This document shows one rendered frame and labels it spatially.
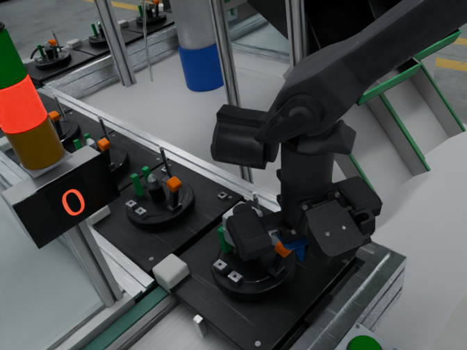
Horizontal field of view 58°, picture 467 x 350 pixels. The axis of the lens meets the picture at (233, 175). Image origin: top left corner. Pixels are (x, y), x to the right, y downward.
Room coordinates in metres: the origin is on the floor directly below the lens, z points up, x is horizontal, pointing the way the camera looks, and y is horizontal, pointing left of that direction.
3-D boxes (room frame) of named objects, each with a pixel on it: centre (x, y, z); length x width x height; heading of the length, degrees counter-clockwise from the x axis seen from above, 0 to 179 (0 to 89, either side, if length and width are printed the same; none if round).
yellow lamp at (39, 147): (0.44, 0.22, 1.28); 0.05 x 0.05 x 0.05
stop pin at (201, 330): (0.39, 0.09, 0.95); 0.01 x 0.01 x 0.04; 39
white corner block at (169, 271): (0.49, 0.13, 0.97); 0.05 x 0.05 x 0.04; 39
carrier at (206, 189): (0.67, 0.16, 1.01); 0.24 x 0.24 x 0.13; 39
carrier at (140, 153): (0.86, 0.31, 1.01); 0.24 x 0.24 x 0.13; 39
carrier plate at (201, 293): (0.47, 0.00, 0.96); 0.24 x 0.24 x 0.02; 39
